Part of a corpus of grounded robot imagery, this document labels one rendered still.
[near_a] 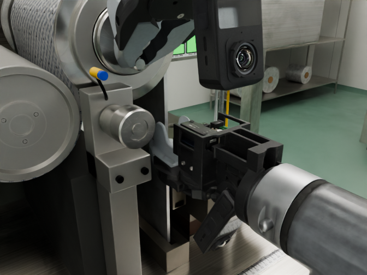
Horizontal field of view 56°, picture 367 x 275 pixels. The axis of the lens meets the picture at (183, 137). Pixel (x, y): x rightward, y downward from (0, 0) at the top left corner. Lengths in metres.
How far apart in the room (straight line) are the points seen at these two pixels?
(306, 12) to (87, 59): 0.92
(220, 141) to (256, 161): 0.06
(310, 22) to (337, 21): 4.21
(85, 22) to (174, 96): 3.49
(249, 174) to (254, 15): 0.15
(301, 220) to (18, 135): 0.28
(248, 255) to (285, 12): 0.75
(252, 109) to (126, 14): 1.10
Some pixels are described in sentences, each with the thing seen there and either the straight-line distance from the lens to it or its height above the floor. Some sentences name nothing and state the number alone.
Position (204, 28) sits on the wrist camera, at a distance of 0.24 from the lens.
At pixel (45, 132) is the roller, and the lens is 0.39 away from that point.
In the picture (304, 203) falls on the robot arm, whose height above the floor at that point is 1.14.
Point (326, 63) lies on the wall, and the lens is 5.54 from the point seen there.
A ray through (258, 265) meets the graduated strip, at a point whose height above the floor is 0.90.
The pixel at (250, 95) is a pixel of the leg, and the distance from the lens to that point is 1.33.
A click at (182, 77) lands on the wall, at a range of 3.86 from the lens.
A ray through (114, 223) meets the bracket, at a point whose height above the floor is 1.05.
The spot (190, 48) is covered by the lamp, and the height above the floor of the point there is 1.17.
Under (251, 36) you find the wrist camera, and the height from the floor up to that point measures 1.27.
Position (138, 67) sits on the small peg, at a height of 1.23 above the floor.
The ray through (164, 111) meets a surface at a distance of 0.46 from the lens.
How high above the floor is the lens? 1.30
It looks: 23 degrees down
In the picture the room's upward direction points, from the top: straight up
